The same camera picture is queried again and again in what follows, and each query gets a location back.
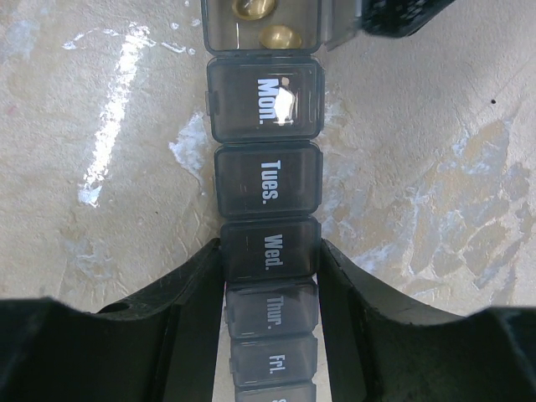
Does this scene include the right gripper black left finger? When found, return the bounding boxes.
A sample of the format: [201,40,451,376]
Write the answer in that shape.
[1,239,224,401]

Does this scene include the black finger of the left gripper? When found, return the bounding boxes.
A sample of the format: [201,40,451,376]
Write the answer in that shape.
[361,0,454,39]

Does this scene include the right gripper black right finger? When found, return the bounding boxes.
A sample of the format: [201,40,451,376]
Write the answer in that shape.
[317,241,535,401]

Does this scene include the golden pill front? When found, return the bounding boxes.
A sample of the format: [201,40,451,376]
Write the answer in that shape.
[259,24,302,49]

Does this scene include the golden pill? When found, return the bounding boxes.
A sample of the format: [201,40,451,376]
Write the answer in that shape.
[232,0,276,21]
[259,24,302,49]

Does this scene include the golden pill back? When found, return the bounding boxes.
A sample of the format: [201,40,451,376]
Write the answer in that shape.
[232,0,276,21]

